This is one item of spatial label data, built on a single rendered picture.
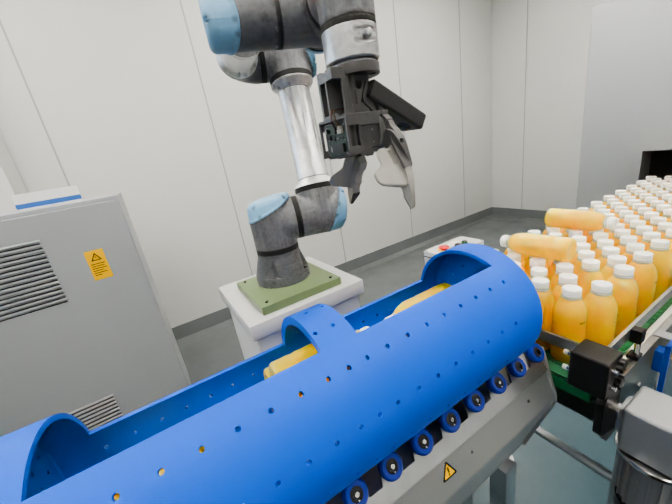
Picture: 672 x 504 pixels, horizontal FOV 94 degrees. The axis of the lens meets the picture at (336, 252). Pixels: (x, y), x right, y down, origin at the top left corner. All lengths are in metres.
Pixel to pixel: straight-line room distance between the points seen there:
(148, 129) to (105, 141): 0.32
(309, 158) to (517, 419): 0.79
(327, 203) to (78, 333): 1.50
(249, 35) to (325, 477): 0.62
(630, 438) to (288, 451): 0.79
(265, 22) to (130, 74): 2.69
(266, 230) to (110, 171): 2.39
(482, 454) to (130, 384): 1.77
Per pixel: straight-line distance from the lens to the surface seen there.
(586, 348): 0.89
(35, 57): 3.25
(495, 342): 0.66
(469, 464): 0.80
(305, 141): 0.87
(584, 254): 1.15
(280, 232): 0.81
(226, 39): 0.56
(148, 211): 3.11
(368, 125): 0.46
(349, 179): 0.55
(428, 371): 0.55
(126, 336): 2.00
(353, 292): 0.84
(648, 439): 1.01
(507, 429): 0.86
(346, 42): 0.47
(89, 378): 2.10
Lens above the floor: 1.49
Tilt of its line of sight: 18 degrees down
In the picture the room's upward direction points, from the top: 9 degrees counter-clockwise
